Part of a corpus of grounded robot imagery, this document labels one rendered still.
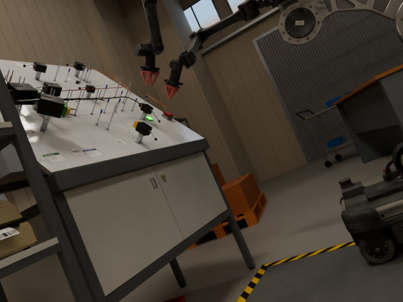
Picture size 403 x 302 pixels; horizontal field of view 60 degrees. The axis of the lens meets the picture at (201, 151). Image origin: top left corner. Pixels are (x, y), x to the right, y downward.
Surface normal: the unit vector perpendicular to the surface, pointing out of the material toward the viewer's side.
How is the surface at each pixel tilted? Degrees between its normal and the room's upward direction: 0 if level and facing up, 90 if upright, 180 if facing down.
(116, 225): 90
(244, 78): 90
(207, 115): 90
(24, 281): 90
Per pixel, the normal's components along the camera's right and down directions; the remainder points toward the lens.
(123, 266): 0.80, -0.38
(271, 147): -0.35, 0.08
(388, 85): -0.14, -0.01
